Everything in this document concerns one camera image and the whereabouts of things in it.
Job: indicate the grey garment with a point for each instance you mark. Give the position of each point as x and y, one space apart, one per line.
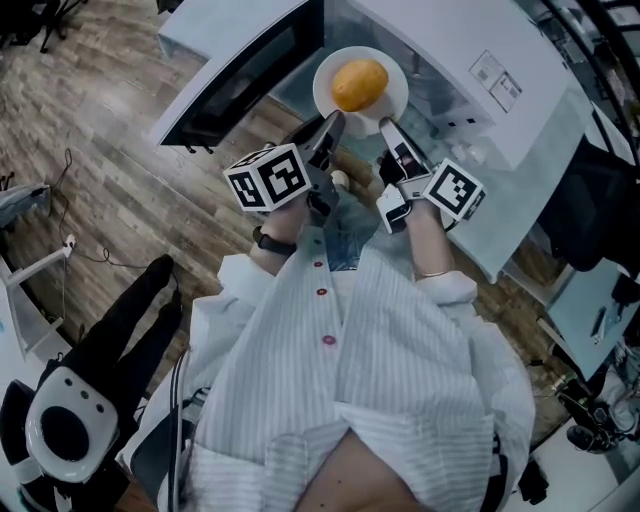
25 200

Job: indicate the white workbench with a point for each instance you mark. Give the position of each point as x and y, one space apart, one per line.
30 320

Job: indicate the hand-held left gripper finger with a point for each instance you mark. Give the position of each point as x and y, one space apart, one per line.
312 131
327 145

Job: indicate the black wristband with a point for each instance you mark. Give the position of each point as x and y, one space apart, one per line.
272 243

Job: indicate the person's legs in jeans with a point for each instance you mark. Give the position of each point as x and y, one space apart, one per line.
350 225

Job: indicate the white power strip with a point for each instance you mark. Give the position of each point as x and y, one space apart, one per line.
68 245

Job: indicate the black swivel chair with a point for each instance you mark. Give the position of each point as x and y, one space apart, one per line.
50 20

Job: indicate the black office chair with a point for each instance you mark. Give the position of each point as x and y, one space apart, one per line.
590 210

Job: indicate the white plate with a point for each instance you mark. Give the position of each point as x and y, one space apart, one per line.
392 100

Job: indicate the grey desk with white legs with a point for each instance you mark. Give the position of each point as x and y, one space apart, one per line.
580 320

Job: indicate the person's pale shoe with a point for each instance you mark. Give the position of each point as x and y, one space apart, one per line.
341 177

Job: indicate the person's right forearm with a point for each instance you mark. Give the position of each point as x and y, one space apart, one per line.
432 245

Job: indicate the black equipment pile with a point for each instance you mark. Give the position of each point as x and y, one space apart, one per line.
592 415

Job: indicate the dark slim remote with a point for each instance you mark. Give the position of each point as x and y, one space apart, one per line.
600 325

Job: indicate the white head-worn camera helmet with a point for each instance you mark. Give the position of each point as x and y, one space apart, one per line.
70 387

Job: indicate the person's left forearm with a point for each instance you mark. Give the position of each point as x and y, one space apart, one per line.
287 220

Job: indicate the orange bread bun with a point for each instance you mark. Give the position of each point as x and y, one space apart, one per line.
360 85

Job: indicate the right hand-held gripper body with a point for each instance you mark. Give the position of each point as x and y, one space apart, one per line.
452 187

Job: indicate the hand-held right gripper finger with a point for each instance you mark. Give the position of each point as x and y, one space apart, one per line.
407 160
393 152

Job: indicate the striped white shirt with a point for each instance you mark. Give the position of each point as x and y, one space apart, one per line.
400 375

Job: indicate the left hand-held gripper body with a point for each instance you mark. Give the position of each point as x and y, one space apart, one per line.
265 180

